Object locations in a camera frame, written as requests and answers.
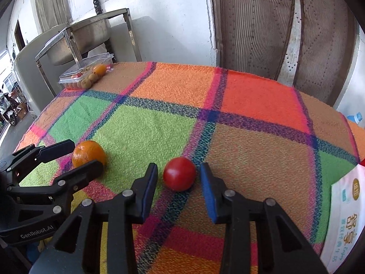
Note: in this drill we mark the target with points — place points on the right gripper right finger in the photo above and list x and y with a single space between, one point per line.
281 246

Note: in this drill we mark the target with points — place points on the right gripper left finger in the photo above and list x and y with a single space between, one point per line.
76 245

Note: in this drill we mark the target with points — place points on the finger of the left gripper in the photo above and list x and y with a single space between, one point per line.
47 199
42 154

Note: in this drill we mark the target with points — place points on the orange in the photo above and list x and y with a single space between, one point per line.
88 151

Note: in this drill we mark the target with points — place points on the red tomato back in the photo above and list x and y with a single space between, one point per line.
179 174

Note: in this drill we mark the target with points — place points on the parked electric scooter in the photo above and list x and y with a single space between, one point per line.
8 109

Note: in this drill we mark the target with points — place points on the grey board panel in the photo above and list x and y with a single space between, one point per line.
29 77

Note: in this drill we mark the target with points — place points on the white tissue pack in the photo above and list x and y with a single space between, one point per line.
346 221

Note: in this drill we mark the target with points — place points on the colourful plaid tablecloth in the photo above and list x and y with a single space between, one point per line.
264 139

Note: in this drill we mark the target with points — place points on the clear plastic fruit container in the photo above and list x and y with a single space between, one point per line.
89 71

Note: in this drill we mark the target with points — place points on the stainless steel sink stand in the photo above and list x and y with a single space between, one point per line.
75 40

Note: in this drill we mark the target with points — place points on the blue detergent bottle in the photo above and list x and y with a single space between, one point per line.
356 118

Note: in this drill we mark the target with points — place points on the window with bars left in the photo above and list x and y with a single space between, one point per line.
51 13

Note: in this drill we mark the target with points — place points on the brown quilted door curtain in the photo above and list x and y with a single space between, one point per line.
305 44

